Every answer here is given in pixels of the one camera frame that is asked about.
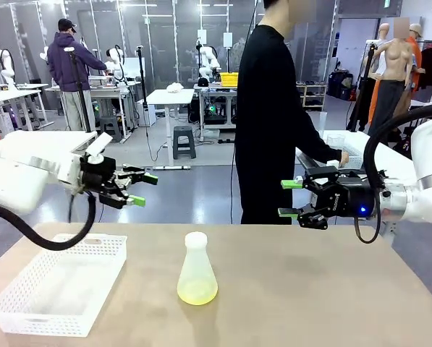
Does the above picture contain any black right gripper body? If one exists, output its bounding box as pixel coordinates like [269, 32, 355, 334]
[325, 178, 378, 218]

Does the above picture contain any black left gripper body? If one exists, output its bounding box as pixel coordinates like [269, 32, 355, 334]
[80, 156, 128, 210]

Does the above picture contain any clear plastic measuring beaker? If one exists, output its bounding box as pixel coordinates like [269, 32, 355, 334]
[325, 134, 347, 150]

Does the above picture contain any white round flask cap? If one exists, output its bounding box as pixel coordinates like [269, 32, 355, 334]
[185, 231, 208, 249]

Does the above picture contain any translucent conical flask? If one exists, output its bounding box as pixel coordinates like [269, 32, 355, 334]
[176, 240, 219, 306]

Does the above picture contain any person's right forearm black sleeve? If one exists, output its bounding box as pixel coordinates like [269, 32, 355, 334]
[300, 126, 344, 168]

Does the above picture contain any grey plastic stool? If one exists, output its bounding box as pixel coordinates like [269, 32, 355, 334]
[98, 116, 123, 145]
[172, 125, 198, 161]

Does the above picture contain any wooden shoe rack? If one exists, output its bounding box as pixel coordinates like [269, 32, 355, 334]
[297, 82, 327, 112]

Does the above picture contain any white desk with single leg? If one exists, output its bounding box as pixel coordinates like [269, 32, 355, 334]
[145, 88, 196, 171]

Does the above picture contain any person in black sweater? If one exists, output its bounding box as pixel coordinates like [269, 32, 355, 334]
[234, 0, 347, 225]

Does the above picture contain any black bags pile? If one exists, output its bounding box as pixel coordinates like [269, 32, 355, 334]
[326, 69, 355, 101]

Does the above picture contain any person in purple hoodie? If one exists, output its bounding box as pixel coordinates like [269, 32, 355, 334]
[46, 17, 109, 132]

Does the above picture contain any white workbench table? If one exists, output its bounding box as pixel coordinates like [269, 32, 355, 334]
[0, 82, 50, 132]

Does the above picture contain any beige bare mannequin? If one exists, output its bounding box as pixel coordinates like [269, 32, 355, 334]
[367, 17, 416, 137]

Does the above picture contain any yellow plastic crate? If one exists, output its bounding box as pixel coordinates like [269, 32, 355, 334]
[219, 71, 240, 87]

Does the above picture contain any white mannequin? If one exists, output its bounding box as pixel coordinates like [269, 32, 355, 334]
[362, 22, 392, 81]

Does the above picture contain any mannequin in orange clothes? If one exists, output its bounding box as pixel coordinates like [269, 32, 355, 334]
[367, 22, 427, 126]

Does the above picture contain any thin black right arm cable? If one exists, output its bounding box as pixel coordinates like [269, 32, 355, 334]
[354, 187, 382, 244]

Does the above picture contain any thick black right arm hose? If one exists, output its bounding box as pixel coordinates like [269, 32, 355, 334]
[363, 104, 432, 189]

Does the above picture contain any grey frame workbench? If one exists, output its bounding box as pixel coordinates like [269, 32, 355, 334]
[192, 80, 238, 142]
[84, 74, 143, 140]

